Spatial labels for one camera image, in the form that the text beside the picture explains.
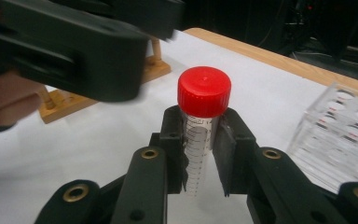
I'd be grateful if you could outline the wooden test tube rack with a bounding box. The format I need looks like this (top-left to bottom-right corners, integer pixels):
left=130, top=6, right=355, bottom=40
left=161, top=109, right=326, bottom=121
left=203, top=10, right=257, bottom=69
left=38, top=36, right=172, bottom=125

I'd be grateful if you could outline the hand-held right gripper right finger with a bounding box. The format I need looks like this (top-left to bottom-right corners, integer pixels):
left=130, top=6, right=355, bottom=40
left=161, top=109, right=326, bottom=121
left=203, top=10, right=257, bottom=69
left=213, top=106, right=259, bottom=198

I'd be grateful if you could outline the clear plastic test tube rack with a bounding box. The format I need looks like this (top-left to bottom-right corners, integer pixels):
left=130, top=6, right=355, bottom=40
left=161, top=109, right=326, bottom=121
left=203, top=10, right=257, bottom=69
left=287, top=82, right=358, bottom=194

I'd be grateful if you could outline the red-capped clear test tube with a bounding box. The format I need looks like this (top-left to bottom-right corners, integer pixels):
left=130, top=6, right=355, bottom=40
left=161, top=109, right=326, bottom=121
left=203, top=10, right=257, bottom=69
left=176, top=65, right=233, bottom=198

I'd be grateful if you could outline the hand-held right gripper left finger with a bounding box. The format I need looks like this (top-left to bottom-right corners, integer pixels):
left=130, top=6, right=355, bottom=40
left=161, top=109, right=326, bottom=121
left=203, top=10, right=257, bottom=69
left=149, top=105, right=190, bottom=194

